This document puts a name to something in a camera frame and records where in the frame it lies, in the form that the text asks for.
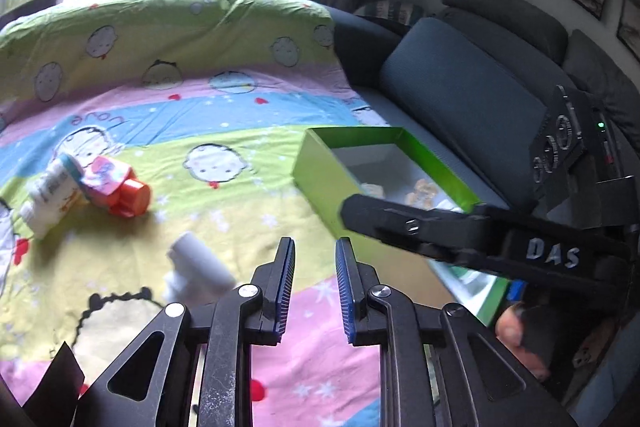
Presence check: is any white plug-in device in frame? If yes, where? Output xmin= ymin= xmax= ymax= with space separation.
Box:
xmin=163 ymin=232 xmax=236 ymax=309

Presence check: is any dark grey sofa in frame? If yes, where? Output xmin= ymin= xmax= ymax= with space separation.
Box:
xmin=324 ymin=0 xmax=640 ymax=427

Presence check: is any pink bottle orange cap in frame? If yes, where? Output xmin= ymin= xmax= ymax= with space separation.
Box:
xmin=80 ymin=156 xmax=152 ymax=218

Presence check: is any striped cushion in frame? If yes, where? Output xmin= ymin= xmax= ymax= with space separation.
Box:
xmin=354 ymin=0 xmax=428 ymax=27

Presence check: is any clear rectangular hair claw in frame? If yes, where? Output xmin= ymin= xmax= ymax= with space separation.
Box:
xmin=360 ymin=182 xmax=386 ymax=199

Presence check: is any colourful cartoon bed sheet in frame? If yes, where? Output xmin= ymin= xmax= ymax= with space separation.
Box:
xmin=0 ymin=0 xmax=452 ymax=427

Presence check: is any person's right hand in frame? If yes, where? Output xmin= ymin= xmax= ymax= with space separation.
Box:
xmin=495 ymin=303 xmax=550 ymax=381

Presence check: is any orange translucent hair claw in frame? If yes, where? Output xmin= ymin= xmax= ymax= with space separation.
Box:
xmin=405 ymin=179 xmax=440 ymax=210

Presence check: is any plain white pill bottle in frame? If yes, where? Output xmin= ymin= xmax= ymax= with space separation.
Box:
xmin=435 ymin=199 xmax=462 ymax=212

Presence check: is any white bottle blue label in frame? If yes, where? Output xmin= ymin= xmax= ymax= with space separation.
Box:
xmin=18 ymin=153 xmax=84 ymax=239

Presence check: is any green cardboard box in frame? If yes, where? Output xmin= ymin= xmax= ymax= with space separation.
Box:
xmin=293 ymin=126 xmax=508 ymax=324

